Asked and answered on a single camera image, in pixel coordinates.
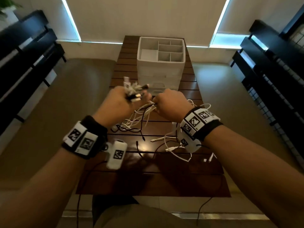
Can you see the black right wristband with markers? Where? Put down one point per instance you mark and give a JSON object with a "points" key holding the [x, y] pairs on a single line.
{"points": [[202, 123]]}

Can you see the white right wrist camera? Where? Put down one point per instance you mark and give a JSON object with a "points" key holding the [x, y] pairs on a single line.
{"points": [[187, 144]]}

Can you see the person's left forearm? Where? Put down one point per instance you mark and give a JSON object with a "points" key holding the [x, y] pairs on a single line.
{"points": [[40, 192]]}

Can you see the white drawer organizer box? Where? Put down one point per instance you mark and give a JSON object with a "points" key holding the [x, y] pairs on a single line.
{"points": [[161, 68]]}

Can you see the black wristband with markers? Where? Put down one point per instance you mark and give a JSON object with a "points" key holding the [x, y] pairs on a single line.
{"points": [[83, 140], [202, 123]]}

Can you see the wooden slatted table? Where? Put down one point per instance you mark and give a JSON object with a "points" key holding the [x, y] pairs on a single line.
{"points": [[152, 182]]}

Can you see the person's right hand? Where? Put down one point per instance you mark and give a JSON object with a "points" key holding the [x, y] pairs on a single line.
{"points": [[173, 106]]}

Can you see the beige roller blind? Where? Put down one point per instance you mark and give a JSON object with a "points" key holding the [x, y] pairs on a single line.
{"points": [[147, 16], [54, 18]]}

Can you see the black left wristband with markers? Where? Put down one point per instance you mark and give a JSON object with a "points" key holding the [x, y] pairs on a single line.
{"points": [[83, 140]]}

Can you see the person's dark trouser leg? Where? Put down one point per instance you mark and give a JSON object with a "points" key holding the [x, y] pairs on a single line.
{"points": [[111, 204]]}

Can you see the person's right forearm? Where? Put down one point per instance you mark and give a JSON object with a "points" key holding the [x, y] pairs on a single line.
{"points": [[256, 178]]}

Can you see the person's left hand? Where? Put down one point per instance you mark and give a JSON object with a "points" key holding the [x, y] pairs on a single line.
{"points": [[116, 109]]}

